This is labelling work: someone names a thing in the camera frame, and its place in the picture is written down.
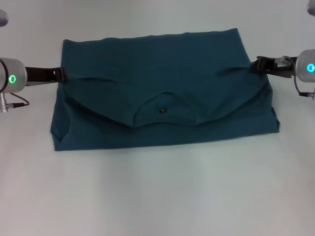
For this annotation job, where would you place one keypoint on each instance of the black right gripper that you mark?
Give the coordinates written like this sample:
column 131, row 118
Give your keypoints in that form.
column 283, row 68

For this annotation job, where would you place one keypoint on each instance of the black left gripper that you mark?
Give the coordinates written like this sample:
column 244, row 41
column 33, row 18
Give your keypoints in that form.
column 40, row 75

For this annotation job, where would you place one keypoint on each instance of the teal t-shirt with FREE print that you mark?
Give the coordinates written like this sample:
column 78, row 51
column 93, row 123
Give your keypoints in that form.
column 160, row 86

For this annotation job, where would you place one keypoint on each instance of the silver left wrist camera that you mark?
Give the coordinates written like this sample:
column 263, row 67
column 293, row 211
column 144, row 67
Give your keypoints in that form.
column 3, row 18

